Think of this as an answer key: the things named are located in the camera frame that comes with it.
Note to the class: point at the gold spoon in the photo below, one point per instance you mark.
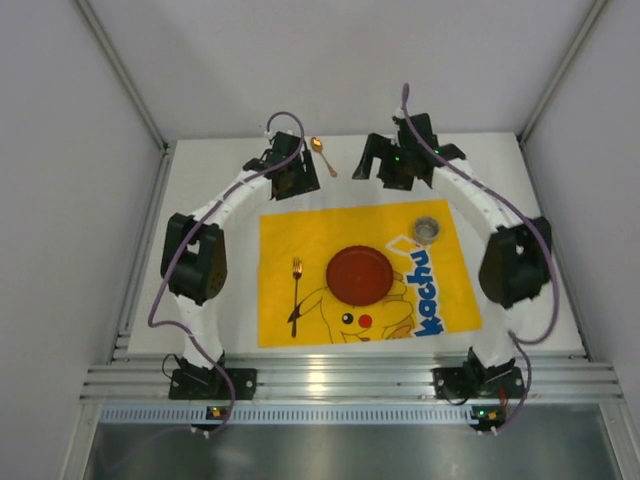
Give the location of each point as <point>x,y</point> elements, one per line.
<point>318,147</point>

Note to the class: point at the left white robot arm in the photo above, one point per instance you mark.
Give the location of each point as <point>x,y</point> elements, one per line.
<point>194,260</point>

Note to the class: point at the yellow Pikachu placemat cloth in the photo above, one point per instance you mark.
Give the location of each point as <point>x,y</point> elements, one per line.
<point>432,293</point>

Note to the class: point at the right aluminium frame post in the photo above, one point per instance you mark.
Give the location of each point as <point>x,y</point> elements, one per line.
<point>578,41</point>

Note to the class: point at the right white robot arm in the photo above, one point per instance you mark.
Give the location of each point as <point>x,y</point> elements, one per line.
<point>517,261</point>

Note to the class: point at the red round plate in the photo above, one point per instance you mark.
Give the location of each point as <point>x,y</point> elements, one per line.
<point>359,275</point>

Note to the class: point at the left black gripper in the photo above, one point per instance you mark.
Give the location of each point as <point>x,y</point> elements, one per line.
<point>296,181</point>

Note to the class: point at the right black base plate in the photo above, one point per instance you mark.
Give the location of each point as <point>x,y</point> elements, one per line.
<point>454,384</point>

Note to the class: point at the slotted grey cable duct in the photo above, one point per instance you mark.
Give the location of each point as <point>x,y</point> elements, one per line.
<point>253,414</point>

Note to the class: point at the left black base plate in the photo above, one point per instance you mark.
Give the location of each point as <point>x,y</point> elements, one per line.
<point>209,384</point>

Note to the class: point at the aluminium mounting rail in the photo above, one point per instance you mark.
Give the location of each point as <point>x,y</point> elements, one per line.
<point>335,378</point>

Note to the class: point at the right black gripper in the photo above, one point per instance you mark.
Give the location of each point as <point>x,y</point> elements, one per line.
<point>378,147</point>

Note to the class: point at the aluminium frame post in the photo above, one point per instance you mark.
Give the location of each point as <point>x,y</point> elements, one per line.
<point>578,41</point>
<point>88,14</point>

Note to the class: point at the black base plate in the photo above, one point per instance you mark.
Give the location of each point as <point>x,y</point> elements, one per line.
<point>454,384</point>
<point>209,384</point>

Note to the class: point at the gold fork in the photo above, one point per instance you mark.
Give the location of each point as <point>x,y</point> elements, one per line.
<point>296,274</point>

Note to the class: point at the left aluminium frame post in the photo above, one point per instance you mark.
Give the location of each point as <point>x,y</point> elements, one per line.
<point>88,14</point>

